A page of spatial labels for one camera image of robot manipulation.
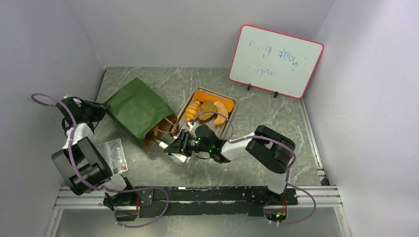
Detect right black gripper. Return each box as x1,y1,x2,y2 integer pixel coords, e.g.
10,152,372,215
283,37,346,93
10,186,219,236
165,129,211,158

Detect fake croissant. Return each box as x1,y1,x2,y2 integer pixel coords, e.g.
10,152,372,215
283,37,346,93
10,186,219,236
185,101,201,123

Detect brown bread slice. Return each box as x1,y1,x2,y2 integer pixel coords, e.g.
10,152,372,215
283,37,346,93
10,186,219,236
199,101,218,120

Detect pale crescent fake bread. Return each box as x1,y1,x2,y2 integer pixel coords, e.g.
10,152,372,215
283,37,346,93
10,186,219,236
213,101,228,125

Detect braided fake bread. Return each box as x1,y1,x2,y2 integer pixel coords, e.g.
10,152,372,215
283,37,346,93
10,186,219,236
193,90,235,112

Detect green paper bag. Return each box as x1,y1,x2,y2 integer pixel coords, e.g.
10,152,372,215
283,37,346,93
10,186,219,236
105,78,178,148

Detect metal tongs white handles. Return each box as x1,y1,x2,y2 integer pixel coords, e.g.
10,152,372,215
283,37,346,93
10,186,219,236
154,138,189,163

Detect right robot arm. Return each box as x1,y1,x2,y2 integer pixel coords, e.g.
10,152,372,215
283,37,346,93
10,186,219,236
161,124,296,204

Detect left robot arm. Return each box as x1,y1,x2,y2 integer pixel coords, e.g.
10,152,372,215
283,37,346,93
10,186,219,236
51,97,137,205

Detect clear plastic packet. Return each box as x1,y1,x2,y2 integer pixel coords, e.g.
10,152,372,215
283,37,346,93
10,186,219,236
104,138,128,174

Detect metal tray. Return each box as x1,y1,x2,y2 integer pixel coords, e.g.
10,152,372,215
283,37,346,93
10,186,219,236
170,87,237,139

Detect black base beam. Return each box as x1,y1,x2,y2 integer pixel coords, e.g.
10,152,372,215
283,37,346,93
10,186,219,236
103,186,298,218

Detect red framed whiteboard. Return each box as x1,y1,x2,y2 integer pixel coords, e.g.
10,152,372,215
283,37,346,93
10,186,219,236
229,24,324,99

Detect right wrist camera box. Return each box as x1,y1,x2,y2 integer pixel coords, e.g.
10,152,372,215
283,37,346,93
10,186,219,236
187,119,196,129

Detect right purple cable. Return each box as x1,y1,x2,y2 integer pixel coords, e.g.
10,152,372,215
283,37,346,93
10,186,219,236
188,111,318,227

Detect aluminium frame rail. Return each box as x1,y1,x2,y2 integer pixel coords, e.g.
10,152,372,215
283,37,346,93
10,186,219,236
54,186,343,209

